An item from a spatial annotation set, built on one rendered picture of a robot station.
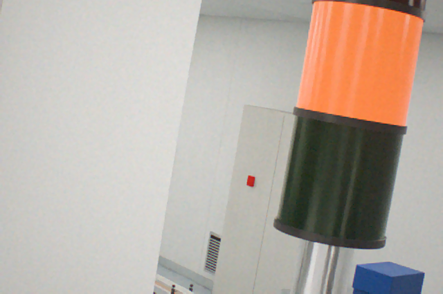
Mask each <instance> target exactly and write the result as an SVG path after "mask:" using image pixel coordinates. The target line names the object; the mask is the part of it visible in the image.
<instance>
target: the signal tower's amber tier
mask: <svg viewBox="0 0 443 294"><path fill-rule="evenodd" d="M422 22H423V21H422V19H420V18H417V17H414V16H411V15H409V14H406V13H402V12H397V11H393V10H386V9H383V8H378V7H374V6H365V5H359V4H352V3H346V2H337V1H317V2H314V5H313V10H312V15H311V22H310V27H309V36H308V40H307V48H306V52H305V60H304V65H303V70H302V78H301V83H300V86H299V91H298V99H297V103H296V107H298V108H303V109H310V110H314V111H322V112H325V113H329V114H334V115H338V116H346V117H351V118H359V119H364V120H372V121H377V122H381V123H386V124H391V125H399V126H406V119H407V115H408V108H409V103H410V95H411V91H412V86H413V79H414V74H415V67H416V62H417V55H418V50H419V43H420V38H421V34H422Z"/></svg>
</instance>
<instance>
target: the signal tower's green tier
mask: <svg viewBox="0 0 443 294"><path fill-rule="evenodd" d="M403 139H404V135H401V134H395V133H393V134H391V133H390V132H385V131H376V130H371V129H363V128H358V127H351V126H346V125H338V124H334V123H329V122H325V121H322V120H314V119H311V118H304V117H300V116H294V121H293V129H292V134H291V142H290V147H289V151H288V155H287V164H286V167H285V173H284V181H283V185H282V190H281V194H280V202H279V206H278V214H277V220H278V221H279V222H281V223H284V224H286V225H288V226H291V227H294V228H298V229H301V230H305V231H309V232H314V233H318V234H322V235H327V236H332V237H340V238H345V239H356V240H364V241H378V240H382V239H384V237H385V232H386V229H387V225H388V217H389V213H390V205H391V201H392V196H393V192H394V188H395V181H396V175H397V168H398V164H399V157H400V151H401V148H402V143H403Z"/></svg>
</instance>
